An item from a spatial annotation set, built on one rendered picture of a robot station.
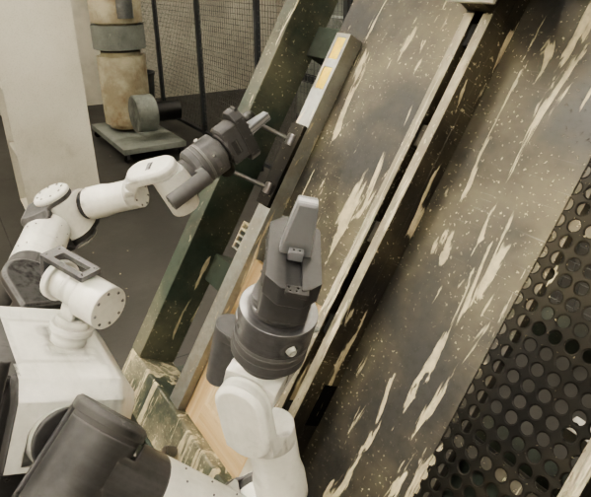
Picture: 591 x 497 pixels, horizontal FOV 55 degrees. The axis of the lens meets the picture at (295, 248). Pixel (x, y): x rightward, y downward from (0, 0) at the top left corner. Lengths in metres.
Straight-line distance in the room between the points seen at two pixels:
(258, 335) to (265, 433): 0.13
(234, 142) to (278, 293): 0.73
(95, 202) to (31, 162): 3.71
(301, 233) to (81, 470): 0.37
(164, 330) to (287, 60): 0.78
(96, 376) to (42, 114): 4.15
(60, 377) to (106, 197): 0.53
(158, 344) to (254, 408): 0.98
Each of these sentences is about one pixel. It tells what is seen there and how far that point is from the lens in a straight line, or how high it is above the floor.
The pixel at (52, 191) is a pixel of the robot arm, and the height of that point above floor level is 1.42.
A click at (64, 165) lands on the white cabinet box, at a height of 0.43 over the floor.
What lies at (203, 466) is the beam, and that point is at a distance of 1.31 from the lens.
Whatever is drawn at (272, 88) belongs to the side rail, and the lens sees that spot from 1.51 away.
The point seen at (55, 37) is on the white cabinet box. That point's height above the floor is 1.40.
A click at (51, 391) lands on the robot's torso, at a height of 1.35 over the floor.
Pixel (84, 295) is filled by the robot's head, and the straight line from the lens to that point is 0.85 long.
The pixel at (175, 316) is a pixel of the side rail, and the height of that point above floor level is 1.00.
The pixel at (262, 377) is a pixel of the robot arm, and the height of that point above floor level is 1.43.
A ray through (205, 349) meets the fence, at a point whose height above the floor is 1.04.
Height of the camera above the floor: 1.84
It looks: 26 degrees down
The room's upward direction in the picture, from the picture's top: straight up
